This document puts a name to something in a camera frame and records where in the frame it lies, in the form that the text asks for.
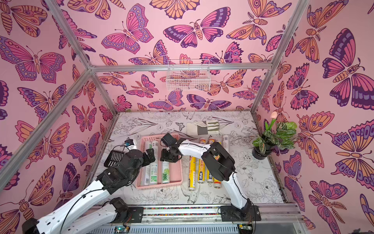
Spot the pink perforated plastic basket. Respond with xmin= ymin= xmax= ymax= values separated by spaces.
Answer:
xmin=135 ymin=135 xmax=183 ymax=190

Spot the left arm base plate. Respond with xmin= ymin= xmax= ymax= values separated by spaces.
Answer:
xmin=110 ymin=207 xmax=144 ymax=225

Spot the white wire wall basket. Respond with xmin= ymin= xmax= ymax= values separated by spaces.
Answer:
xmin=165 ymin=59 xmax=211 ymax=92

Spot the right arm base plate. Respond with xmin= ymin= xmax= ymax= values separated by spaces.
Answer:
xmin=218 ymin=205 xmax=262 ymax=222

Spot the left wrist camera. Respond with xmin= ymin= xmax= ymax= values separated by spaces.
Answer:
xmin=124 ymin=139 xmax=137 ymax=151

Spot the potted green plant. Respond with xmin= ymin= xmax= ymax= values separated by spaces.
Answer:
xmin=252 ymin=111 xmax=297 ymax=160

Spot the white green plastic wrap roll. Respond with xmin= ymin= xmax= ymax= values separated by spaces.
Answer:
xmin=162 ymin=161 xmax=170 ymax=184
xmin=150 ymin=140 xmax=159 ymax=185

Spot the folded beige green cloth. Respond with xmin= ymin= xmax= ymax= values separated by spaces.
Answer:
xmin=186 ymin=120 xmax=220 ymax=136

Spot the aluminium front rail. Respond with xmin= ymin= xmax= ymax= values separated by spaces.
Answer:
xmin=79 ymin=204 xmax=305 ymax=230

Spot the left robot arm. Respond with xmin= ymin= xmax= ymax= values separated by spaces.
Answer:
xmin=22 ymin=149 xmax=155 ymax=234

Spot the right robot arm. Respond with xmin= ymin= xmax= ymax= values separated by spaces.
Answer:
xmin=160 ymin=134 xmax=252 ymax=218

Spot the yellow plastic wrap roll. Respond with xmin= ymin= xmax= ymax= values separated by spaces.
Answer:
xmin=206 ymin=137 xmax=215 ymax=186
xmin=198 ymin=159 xmax=206 ymax=184
xmin=213 ymin=154 xmax=222 ymax=189
xmin=189 ymin=156 xmax=196 ymax=191

